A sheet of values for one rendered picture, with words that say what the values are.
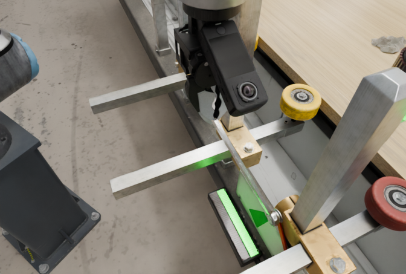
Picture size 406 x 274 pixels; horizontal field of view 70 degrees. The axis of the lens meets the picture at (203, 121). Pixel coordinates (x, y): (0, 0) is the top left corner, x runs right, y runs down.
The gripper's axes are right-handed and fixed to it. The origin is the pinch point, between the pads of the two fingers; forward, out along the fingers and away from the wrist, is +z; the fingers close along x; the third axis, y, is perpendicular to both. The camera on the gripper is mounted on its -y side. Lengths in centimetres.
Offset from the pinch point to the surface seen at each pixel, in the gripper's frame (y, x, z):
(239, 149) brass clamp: 0.6, -6.3, 12.3
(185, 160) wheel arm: 3.1, 4.5, 13.3
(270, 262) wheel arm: -20.6, 0.2, 10.4
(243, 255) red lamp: -14.8, -0.5, 26.3
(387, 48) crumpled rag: 8, -51, 5
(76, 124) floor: 106, 38, 97
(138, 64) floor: 149, -11, 96
